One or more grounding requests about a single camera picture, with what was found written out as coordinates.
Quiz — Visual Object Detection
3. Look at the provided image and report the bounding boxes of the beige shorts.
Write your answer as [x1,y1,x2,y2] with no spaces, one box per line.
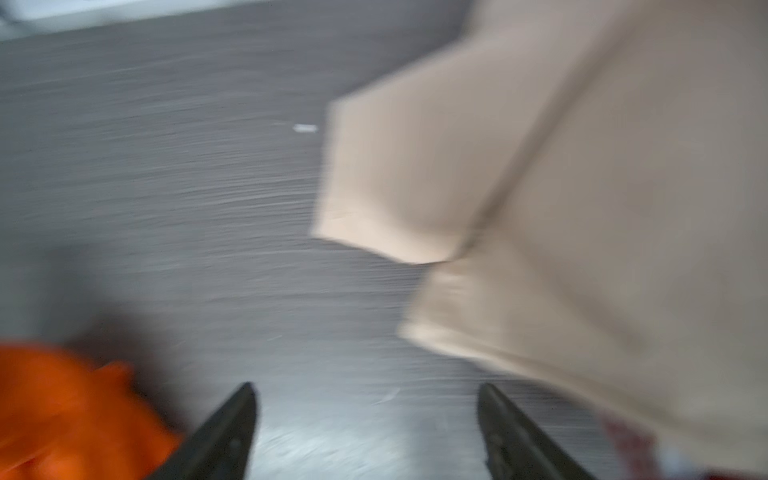
[313,1,767,477]

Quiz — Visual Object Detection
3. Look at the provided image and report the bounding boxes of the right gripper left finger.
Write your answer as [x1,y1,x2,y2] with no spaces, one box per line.
[148,382,258,480]

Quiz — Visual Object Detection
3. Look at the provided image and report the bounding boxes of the red shorts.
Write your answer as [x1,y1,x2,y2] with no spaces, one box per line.
[598,410,767,479]

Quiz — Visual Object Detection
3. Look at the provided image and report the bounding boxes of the orange shorts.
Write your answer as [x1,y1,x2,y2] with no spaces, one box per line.
[1,343,182,479]

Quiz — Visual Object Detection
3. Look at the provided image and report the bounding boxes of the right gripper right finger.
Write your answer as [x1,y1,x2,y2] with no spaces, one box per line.
[476,383,594,480]

